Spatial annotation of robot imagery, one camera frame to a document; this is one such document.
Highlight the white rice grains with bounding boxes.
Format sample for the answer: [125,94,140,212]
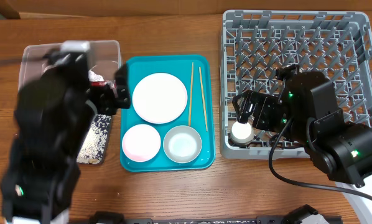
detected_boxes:
[77,114,111,164]

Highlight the white napkin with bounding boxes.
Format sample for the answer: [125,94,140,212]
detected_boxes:
[88,70,104,82]

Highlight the white round plate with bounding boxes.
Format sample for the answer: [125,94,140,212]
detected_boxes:
[132,73,188,124]

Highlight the pink bowl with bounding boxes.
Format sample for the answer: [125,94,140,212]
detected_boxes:
[121,124,161,162]

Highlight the white cup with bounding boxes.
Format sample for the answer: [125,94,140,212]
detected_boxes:
[230,122,254,147]

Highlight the teal plastic tray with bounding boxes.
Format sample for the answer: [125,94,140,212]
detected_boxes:
[120,55,216,172]

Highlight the black plastic tray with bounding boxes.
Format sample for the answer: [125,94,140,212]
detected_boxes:
[75,113,113,166]

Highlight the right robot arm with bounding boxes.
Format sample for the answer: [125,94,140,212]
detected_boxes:
[232,65,372,223]

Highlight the wooden chopstick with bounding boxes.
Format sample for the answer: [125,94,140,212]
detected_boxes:
[198,67,208,132]
[188,62,194,126]

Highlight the grey bowl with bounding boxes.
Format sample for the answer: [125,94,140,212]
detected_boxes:
[163,125,202,164]

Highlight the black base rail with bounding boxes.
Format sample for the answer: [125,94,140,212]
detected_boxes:
[85,204,343,224]

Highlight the clear plastic bin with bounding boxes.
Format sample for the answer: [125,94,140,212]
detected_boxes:
[17,40,121,106]

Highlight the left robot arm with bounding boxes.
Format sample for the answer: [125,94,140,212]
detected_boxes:
[0,49,131,223]

